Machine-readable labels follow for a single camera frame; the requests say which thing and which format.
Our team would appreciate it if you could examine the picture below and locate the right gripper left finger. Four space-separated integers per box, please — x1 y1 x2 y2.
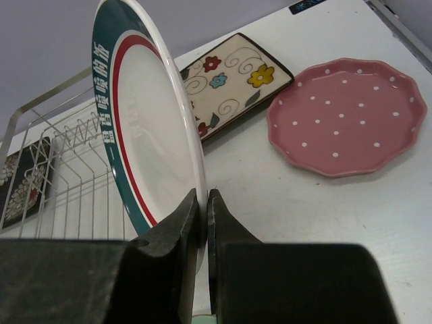
133 189 199 323

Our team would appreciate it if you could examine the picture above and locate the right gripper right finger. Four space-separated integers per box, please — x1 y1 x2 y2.
207 189 262 323

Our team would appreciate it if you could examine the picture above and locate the white plate green rim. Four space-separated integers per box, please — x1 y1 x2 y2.
90 0 209 267

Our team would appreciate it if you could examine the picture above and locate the cream flower square plate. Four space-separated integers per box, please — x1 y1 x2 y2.
180 33 294 142

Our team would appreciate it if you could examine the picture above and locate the mint green flower plate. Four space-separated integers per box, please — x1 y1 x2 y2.
191 315 217 324

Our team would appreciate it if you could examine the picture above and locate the black floral square plate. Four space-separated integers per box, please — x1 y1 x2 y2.
1 136 53 231

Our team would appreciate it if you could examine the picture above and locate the pink polka dot plate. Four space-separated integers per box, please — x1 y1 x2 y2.
267 58 427 178

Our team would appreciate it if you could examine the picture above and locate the right blue table label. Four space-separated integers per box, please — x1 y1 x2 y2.
289 0 325 15

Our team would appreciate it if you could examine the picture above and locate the wire dish rack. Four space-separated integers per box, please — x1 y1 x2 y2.
1 68 136 240

